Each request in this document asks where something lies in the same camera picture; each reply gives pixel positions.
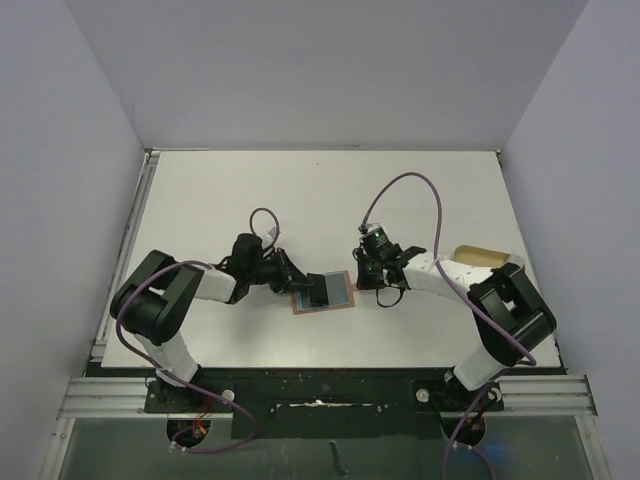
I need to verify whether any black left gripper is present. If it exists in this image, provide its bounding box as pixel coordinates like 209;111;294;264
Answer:
246;246;313;294

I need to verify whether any brown leather card holder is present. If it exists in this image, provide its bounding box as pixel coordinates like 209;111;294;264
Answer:
292;270;356;315

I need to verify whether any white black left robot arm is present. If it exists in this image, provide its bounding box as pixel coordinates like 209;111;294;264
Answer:
110;233;326;411

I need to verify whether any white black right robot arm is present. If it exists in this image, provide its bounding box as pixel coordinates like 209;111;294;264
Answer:
353;225;557;409

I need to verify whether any grey credit card stack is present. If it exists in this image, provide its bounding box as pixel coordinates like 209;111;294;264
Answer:
507;254;526;270

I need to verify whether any beige oval tray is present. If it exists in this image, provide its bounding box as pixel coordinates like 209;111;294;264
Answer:
451;245;513;269

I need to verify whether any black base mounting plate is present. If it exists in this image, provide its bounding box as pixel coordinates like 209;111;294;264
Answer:
144;367;504;441

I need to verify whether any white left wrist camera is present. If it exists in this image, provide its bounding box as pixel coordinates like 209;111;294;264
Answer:
262;226;279;248

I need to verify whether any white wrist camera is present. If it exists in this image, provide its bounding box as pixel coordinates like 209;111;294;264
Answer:
361;221;381;232
262;226;279;248

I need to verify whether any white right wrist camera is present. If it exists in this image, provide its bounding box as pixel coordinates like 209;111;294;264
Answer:
361;221;381;232

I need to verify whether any aluminium left side rail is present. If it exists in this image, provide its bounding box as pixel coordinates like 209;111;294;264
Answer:
107;148;159;311

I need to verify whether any aluminium rail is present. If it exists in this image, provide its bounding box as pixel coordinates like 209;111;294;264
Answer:
107;148;159;311
58;375;597;419

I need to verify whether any aluminium front rail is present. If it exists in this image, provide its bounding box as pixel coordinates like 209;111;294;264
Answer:
58;375;597;419

